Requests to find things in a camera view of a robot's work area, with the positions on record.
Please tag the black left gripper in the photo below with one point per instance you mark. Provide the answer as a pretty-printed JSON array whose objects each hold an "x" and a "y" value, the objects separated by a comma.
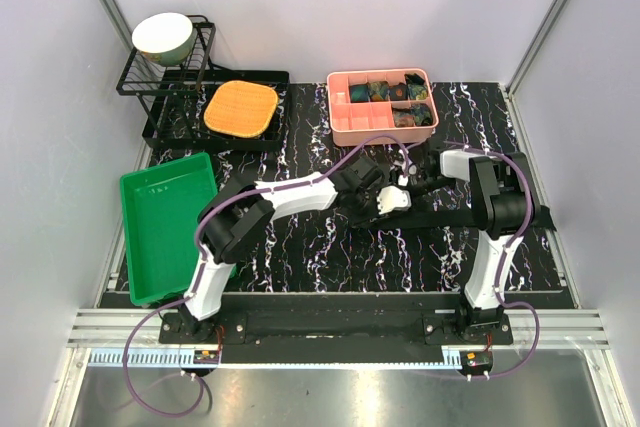
[{"x": 358, "y": 221}]

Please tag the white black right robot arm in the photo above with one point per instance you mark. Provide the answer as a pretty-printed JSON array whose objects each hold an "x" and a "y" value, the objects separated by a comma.
[{"x": 489, "y": 176}]

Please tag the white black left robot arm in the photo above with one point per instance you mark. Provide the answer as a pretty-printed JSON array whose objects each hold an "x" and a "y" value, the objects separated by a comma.
[{"x": 237, "y": 218}]

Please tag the black marbled table mat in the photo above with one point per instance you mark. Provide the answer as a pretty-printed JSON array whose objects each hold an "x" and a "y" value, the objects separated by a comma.
[{"x": 317, "y": 252}]

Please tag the rolled colourful large tie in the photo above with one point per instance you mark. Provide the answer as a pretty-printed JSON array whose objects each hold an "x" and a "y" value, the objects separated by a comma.
[{"x": 412, "y": 115}]

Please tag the rolled black green tie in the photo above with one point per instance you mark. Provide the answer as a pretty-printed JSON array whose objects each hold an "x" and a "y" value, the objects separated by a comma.
[{"x": 417, "y": 86}]

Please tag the rolled orange dark tie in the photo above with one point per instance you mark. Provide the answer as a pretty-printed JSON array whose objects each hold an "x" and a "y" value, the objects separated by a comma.
[{"x": 398, "y": 92}]

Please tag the pink divided organizer box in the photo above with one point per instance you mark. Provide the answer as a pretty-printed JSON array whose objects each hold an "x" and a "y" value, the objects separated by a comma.
[{"x": 372, "y": 122}]

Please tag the rolled green patterned tie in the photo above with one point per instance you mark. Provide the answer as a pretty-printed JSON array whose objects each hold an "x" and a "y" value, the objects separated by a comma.
[{"x": 378, "y": 91}]

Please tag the rolled dark teal tie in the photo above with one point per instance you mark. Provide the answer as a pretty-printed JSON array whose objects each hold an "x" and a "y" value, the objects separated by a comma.
[{"x": 359, "y": 93}]

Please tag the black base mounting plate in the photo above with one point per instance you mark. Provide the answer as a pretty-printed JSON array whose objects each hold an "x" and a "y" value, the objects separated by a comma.
[{"x": 430, "y": 318}]

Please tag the orange woven square mat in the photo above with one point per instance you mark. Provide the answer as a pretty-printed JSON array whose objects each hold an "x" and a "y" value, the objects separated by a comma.
[{"x": 241, "y": 109}]

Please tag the green plastic tray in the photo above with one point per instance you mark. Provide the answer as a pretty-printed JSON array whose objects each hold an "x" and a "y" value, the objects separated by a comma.
[{"x": 160, "y": 207}]

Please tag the white green ceramic bowl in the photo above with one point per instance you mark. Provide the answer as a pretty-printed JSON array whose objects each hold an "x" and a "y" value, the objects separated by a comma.
[{"x": 166, "y": 39}]

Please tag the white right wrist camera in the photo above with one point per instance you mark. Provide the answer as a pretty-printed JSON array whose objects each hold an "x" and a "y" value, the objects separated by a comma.
[{"x": 402, "y": 171}]

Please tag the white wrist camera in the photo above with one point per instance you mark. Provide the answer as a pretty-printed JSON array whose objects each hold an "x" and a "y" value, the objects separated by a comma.
[
  {"x": 391, "y": 199},
  {"x": 402, "y": 171}
]

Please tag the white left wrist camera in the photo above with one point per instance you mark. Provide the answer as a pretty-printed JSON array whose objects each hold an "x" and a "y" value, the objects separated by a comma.
[{"x": 391, "y": 199}]

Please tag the black wire dish rack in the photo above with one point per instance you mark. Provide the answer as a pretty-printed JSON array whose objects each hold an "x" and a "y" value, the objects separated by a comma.
[{"x": 174, "y": 98}]

